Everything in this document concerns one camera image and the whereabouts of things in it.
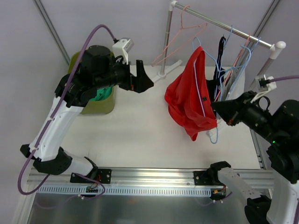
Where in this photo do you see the pink wire hanger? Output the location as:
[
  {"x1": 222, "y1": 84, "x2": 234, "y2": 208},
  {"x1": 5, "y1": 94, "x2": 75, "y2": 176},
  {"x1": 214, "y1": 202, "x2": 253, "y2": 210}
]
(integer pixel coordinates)
[
  {"x1": 151, "y1": 5, "x2": 208, "y2": 67},
  {"x1": 214, "y1": 33, "x2": 251, "y2": 101}
]

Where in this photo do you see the green tank top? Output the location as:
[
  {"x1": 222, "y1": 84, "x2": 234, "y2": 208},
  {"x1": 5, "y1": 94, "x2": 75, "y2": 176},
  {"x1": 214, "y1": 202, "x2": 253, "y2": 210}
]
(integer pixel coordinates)
[{"x1": 90, "y1": 87, "x2": 113, "y2": 101}]

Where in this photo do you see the red tank top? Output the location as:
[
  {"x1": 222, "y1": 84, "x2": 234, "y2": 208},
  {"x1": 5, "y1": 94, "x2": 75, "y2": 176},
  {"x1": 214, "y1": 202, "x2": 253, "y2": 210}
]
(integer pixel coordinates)
[{"x1": 164, "y1": 47, "x2": 217, "y2": 141}]

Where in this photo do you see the light blue wire hanger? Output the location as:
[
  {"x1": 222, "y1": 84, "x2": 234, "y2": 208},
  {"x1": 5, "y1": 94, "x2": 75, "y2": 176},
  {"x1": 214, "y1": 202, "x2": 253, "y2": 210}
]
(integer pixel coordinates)
[{"x1": 191, "y1": 36, "x2": 219, "y2": 144}]

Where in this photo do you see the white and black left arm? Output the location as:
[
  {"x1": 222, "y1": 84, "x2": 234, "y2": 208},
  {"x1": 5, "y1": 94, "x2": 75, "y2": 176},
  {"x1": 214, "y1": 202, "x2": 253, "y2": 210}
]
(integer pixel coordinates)
[{"x1": 20, "y1": 45, "x2": 154, "y2": 182}]

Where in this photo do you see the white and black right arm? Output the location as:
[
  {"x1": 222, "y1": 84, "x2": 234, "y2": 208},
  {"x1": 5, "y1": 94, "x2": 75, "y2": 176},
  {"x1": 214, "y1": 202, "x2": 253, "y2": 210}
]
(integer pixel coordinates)
[{"x1": 207, "y1": 91, "x2": 299, "y2": 224}]

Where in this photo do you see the black tank top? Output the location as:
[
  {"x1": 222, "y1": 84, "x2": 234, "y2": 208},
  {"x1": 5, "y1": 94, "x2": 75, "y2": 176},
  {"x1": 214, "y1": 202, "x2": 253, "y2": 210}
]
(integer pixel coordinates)
[{"x1": 206, "y1": 36, "x2": 226, "y2": 102}]

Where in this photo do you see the white garment on rack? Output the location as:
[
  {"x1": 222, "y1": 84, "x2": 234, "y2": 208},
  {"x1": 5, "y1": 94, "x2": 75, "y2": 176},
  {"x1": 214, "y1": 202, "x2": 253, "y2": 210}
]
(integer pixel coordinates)
[{"x1": 207, "y1": 70, "x2": 245, "y2": 142}]

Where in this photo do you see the olive green plastic basket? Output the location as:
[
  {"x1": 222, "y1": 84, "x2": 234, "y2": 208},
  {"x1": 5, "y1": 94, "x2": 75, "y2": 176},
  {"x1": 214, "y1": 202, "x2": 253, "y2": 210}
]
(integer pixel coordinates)
[{"x1": 65, "y1": 45, "x2": 115, "y2": 114}]

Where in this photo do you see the silver and white clothes rack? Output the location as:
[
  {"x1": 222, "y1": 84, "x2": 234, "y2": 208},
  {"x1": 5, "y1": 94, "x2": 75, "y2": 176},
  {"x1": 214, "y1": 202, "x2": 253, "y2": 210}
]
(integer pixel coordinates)
[{"x1": 152, "y1": 0, "x2": 286, "y2": 83}]

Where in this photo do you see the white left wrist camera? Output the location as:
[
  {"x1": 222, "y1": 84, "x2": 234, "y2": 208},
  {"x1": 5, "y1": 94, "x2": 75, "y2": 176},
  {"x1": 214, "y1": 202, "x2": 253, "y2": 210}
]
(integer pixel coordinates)
[{"x1": 112, "y1": 38, "x2": 134, "y2": 65}]

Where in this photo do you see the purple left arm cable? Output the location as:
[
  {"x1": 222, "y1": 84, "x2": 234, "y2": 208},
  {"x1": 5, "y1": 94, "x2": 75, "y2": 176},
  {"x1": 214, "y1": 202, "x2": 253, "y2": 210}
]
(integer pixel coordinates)
[{"x1": 17, "y1": 24, "x2": 117, "y2": 196}]

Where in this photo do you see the aluminium frame rail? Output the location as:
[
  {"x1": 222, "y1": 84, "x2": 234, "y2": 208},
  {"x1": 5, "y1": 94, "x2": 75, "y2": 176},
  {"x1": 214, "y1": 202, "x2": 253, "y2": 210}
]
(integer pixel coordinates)
[{"x1": 27, "y1": 166, "x2": 274, "y2": 187}]

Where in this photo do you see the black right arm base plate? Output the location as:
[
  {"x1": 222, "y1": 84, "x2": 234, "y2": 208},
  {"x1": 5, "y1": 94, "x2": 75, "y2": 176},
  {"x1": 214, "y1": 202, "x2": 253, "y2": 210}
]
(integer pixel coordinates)
[{"x1": 193, "y1": 170, "x2": 223, "y2": 186}]

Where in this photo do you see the white slotted cable duct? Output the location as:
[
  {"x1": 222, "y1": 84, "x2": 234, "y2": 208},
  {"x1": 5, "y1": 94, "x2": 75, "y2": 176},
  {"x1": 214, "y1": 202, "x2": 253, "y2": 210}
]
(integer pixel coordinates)
[{"x1": 38, "y1": 184, "x2": 212, "y2": 197}]

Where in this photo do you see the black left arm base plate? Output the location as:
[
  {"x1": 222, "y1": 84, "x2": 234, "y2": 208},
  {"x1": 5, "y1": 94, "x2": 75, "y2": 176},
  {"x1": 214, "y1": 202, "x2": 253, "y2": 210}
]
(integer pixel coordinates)
[{"x1": 70, "y1": 167, "x2": 112, "y2": 184}]

